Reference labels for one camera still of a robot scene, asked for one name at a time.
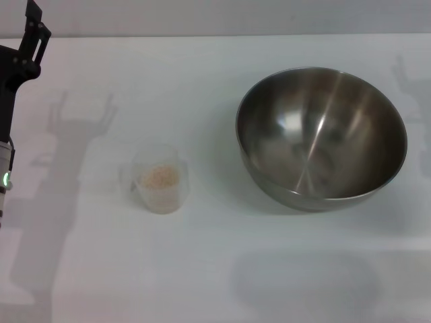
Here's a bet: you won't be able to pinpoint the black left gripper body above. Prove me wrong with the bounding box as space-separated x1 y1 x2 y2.
0 45 42 143

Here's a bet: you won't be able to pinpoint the stainless steel mixing bowl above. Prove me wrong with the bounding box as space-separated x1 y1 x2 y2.
235 67 408 213

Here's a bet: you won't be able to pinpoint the clear plastic measuring cup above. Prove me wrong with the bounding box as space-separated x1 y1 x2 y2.
86 143 190 215

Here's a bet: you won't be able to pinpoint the pile of white rice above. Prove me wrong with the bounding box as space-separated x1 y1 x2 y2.
138 164 183 213

